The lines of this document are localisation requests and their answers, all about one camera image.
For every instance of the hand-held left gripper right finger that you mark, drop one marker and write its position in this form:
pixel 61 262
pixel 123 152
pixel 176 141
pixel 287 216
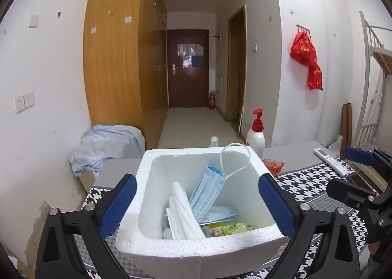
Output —
pixel 277 205

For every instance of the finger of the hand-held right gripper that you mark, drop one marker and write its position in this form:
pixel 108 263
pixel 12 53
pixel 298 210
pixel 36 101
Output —
pixel 340 190
pixel 358 155

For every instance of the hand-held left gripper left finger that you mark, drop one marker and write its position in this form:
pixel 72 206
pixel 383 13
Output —
pixel 118 202

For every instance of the green pink packet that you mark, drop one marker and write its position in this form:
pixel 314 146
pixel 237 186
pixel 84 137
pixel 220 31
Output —
pixel 229 229

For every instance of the white face mask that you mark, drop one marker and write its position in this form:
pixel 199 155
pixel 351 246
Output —
pixel 183 214

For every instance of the blue face mask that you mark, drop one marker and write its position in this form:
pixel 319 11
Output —
pixel 208 193

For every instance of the white foam box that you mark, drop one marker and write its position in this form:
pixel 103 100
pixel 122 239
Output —
pixel 214 245

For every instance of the white plastic bag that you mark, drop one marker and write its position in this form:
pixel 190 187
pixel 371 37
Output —
pixel 336 143

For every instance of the white remote control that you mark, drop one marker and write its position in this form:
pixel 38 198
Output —
pixel 330 159

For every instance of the wooden board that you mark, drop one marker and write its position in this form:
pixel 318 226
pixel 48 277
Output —
pixel 347 129

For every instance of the houndstooth table cloth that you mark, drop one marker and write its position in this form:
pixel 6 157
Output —
pixel 309 184

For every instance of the red snack packet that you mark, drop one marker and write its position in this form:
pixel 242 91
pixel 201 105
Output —
pixel 274 166

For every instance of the light blue cloth pile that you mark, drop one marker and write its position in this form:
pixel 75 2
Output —
pixel 104 147

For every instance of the white red pump bottle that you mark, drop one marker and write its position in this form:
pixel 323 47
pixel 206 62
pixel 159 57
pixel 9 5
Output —
pixel 255 144

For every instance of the blue spray bottle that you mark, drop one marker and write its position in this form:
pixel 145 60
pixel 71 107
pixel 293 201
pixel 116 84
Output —
pixel 214 141

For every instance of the red hanging bag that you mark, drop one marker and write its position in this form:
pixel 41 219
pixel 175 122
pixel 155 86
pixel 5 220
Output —
pixel 304 55

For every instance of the red fire extinguisher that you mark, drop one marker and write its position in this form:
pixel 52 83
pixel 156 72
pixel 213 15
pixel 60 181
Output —
pixel 212 101

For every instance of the wooden side door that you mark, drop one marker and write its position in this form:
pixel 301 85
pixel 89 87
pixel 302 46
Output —
pixel 237 83

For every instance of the dark brown entry door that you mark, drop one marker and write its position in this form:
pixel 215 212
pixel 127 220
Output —
pixel 190 89

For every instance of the wooden wardrobe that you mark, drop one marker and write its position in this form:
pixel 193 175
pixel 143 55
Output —
pixel 113 67

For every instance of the blue notice sheet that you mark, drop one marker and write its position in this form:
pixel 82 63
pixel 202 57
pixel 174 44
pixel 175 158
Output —
pixel 196 61

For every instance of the grey notice sheet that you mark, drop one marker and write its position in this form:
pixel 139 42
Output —
pixel 186 49

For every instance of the white metal bed frame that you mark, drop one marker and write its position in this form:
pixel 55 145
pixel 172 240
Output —
pixel 372 52

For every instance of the white wall switch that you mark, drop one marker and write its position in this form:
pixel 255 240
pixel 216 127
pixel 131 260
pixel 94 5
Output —
pixel 29 100

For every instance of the wall hook rack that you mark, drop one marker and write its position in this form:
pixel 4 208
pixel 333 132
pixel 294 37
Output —
pixel 303 28

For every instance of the white wall socket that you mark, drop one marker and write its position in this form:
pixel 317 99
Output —
pixel 19 104

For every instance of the white wall cover plate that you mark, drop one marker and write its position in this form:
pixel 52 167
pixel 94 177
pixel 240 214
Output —
pixel 33 21

